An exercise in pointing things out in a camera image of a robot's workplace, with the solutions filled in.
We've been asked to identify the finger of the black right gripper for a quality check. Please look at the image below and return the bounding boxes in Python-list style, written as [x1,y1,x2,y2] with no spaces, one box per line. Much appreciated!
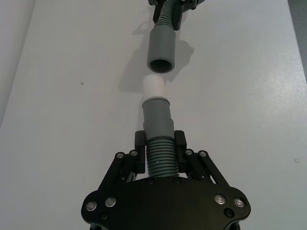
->
[167,0,205,31]
[146,0,166,23]

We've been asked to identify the grey corrugated hose white tip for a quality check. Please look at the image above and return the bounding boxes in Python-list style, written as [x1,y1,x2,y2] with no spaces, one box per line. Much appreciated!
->
[141,75,180,179]

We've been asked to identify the grey corrugated hose wide cuff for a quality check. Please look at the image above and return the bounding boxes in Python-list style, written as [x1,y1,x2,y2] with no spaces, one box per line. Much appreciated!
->
[146,0,179,74]

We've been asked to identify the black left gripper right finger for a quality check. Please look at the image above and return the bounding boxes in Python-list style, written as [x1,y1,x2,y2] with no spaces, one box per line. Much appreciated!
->
[174,130,231,189]

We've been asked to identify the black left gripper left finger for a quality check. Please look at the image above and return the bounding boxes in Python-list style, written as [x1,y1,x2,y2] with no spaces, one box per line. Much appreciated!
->
[103,130,148,190]

